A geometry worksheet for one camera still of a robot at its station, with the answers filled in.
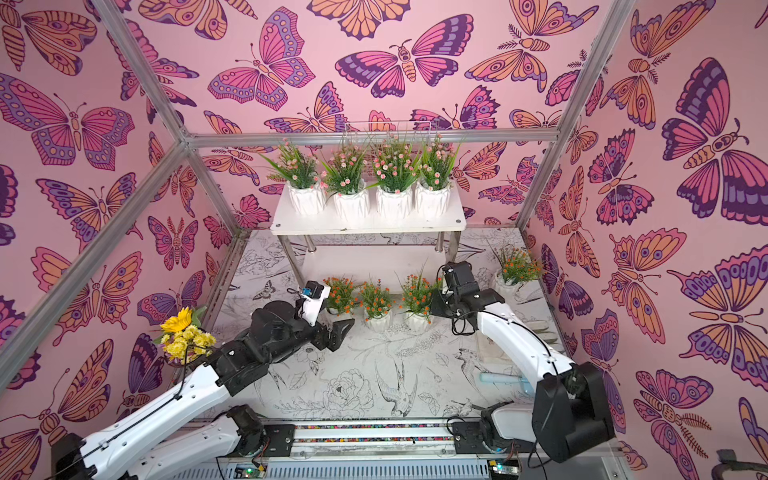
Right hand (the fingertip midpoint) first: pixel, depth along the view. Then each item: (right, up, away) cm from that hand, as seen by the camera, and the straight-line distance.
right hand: (435, 301), depth 86 cm
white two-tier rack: (-16, +14, +21) cm, 30 cm away
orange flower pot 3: (+25, +10, +4) cm, 27 cm away
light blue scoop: (+19, -21, -3) cm, 28 cm away
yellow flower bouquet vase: (-58, -6, -21) cm, 62 cm away
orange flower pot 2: (-6, +1, -11) cm, 13 cm away
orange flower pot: (-17, -1, -2) cm, 17 cm away
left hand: (-24, 0, -13) cm, 28 cm away
